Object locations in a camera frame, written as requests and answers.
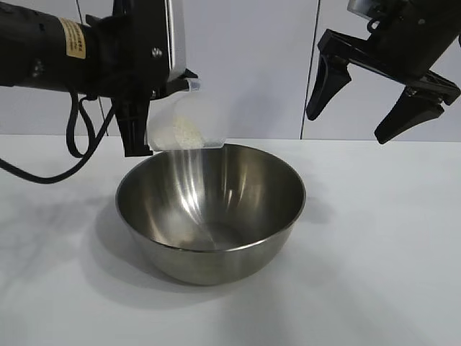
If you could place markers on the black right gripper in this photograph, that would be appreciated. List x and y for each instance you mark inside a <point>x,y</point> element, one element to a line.
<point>410,39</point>

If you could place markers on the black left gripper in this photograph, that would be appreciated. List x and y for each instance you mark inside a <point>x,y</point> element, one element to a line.
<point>126,54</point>

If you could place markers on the clear plastic measuring cup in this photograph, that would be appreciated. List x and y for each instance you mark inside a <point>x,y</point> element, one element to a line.
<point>180,122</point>

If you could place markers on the white rice grains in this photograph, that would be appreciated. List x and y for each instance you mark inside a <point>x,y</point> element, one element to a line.
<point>183,133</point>

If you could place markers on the stainless steel mixing bowl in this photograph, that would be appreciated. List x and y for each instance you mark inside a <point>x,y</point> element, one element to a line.
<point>210,216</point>

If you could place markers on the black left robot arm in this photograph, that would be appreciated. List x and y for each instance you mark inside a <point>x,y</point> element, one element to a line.
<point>36,47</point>

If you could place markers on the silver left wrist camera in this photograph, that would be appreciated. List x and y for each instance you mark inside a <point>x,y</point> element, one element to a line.
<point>177,36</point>

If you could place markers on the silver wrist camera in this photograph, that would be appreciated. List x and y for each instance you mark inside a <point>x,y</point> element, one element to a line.
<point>177,36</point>
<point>362,6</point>

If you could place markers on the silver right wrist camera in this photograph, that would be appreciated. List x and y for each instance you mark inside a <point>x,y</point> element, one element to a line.
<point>362,6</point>

